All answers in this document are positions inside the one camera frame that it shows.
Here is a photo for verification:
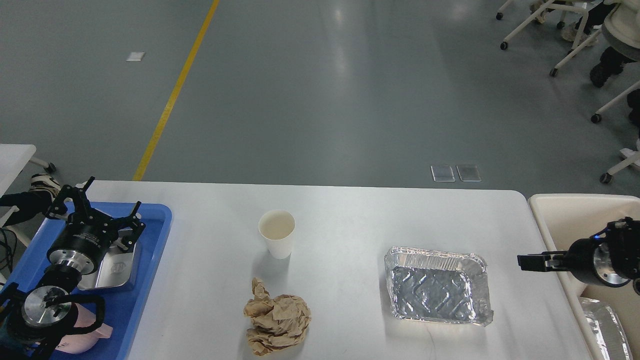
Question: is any pink plastic mug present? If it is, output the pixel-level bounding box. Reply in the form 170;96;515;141
55;302;114;354

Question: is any white office chair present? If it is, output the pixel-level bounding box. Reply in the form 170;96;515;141
495;0;640;78

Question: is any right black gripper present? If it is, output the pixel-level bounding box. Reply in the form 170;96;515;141
517;238;631;288

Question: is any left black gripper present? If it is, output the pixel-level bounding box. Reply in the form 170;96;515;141
45;177;146;276

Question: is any foil tray in bin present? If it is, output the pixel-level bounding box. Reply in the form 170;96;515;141
579;297;633;360

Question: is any person's shoe and leg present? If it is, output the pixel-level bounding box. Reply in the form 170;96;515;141
0;173;61;226

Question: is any blue plastic tray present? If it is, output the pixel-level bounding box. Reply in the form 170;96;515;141
7;203;172;360

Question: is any beige plastic bin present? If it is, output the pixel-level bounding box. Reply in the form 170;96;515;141
528;194;640;360

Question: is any seated person's dark leg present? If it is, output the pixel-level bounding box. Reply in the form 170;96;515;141
589;47;636;88

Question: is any black cable bundle left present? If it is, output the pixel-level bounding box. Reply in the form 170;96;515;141
0;226;19;273

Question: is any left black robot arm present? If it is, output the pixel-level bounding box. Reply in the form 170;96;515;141
1;177;146;360

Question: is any crumpled brown paper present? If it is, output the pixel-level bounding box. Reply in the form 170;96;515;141
243;277;313;357

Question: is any aluminium foil tray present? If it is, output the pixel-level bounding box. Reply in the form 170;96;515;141
384;246;494;327

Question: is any white paper cup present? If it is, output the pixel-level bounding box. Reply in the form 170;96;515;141
258;209;297;260

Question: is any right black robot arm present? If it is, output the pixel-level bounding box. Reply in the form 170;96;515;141
517;217;640;294

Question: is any white chair base right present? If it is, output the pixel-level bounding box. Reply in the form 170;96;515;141
590;80;640;185

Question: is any white side table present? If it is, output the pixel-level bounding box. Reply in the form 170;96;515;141
0;143;57;196

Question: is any floor socket plate left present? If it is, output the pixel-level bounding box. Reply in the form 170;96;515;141
430;165;456;183

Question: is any stainless steel rectangular tin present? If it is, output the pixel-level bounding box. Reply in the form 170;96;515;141
77;237;142;293

